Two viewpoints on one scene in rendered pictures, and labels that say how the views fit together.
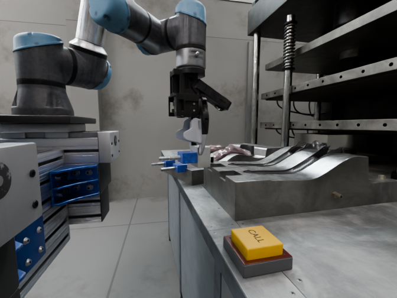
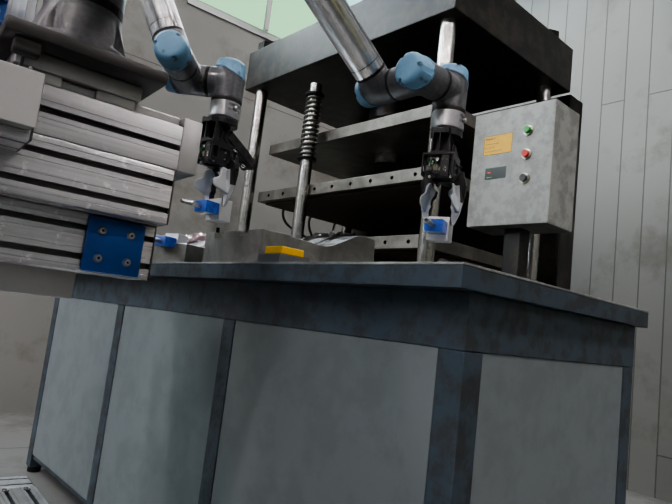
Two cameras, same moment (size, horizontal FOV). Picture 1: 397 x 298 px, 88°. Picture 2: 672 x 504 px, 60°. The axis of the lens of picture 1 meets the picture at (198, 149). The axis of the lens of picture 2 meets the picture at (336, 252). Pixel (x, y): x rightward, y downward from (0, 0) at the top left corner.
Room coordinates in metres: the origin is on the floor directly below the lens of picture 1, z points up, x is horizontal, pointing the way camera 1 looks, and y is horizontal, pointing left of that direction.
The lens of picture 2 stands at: (-0.84, 0.38, 0.69)
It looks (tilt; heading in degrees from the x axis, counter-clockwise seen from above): 7 degrees up; 333
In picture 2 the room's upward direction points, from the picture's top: 7 degrees clockwise
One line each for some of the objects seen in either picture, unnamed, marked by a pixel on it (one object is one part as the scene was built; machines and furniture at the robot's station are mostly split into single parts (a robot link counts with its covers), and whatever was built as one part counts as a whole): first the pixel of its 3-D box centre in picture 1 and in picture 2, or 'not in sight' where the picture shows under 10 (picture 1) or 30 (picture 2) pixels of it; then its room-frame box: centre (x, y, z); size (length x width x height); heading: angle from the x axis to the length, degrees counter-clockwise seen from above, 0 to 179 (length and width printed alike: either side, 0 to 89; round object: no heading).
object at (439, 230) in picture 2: not in sight; (434, 225); (0.19, -0.38, 0.93); 0.13 x 0.05 x 0.05; 127
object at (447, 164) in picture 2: not in sight; (443, 157); (0.20, -0.40, 1.09); 0.09 x 0.08 x 0.12; 127
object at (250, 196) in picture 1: (292, 172); (307, 256); (0.63, -0.29, 0.87); 0.50 x 0.26 x 0.14; 104
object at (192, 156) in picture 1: (183, 156); (203, 206); (0.53, 0.04, 0.93); 0.13 x 0.05 x 0.05; 113
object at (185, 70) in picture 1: (188, 94); (217, 144); (0.54, 0.03, 1.09); 0.09 x 0.08 x 0.12; 113
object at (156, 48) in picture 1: (154, 35); (187, 76); (0.57, 0.12, 1.25); 0.11 x 0.11 x 0.08; 62
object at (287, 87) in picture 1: (286, 113); (298, 225); (1.50, -0.63, 1.10); 0.05 x 0.05 x 1.30
